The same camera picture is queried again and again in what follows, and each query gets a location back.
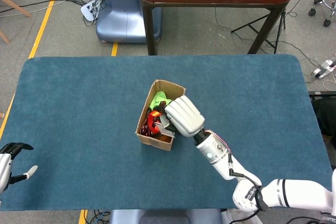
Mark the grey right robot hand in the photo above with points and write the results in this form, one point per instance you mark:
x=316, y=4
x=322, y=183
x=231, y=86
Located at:
x=185, y=116

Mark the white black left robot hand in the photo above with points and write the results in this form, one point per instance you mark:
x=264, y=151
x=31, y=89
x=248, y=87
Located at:
x=4, y=166

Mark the lavender blue robot base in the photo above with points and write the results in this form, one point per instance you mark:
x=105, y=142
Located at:
x=123, y=19

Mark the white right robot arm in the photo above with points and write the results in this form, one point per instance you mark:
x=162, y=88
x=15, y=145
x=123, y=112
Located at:
x=223, y=161

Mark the brown cardboard box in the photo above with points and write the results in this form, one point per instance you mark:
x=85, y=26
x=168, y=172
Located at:
x=155, y=142

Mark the green snack bag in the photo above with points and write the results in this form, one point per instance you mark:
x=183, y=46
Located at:
x=158, y=98

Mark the dark red grape bunch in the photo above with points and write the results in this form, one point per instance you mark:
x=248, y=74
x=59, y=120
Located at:
x=145, y=129

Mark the blue felt table cover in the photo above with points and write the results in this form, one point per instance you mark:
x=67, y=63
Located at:
x=78, y=129

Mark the grey robot torso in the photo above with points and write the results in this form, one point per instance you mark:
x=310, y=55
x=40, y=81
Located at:
x=170, y=217

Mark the black tripod stand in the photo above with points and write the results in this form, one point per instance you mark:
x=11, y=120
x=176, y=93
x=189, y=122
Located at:
x=283, y=20

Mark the white power strip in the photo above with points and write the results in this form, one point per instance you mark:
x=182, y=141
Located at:
x=324, y=68
x=88, y=11

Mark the wooden easel leg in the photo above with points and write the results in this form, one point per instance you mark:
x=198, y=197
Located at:
x=15, y=5

